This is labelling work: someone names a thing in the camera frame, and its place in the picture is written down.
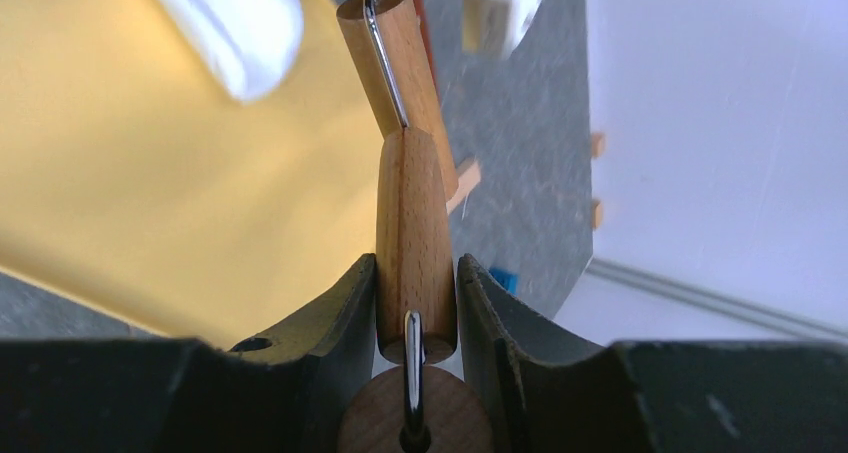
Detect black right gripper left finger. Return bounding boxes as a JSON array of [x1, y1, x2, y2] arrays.
[[1, 254, 376, 452]]

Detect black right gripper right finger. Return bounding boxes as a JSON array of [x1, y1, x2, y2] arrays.
[[457, 255, 847, 452]]

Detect yellow cutting mat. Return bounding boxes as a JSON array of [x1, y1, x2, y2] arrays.
[[1, 0, 382, 348]]

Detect white dough ball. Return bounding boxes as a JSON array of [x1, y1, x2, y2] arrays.
[[158, 0, 304, 104]]

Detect blue plastic block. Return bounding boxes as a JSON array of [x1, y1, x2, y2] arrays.
[[488, 267, 519, 296]]

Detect small wooden block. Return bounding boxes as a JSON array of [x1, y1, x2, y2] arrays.
[[446, 157, 482, 214]]

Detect wooden block at back wall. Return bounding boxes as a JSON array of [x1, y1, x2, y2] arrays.
[[591, 132, 606, 159]]

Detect metal scraper with wooden handle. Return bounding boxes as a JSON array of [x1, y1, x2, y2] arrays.
[[413, 0, 438, 88]]

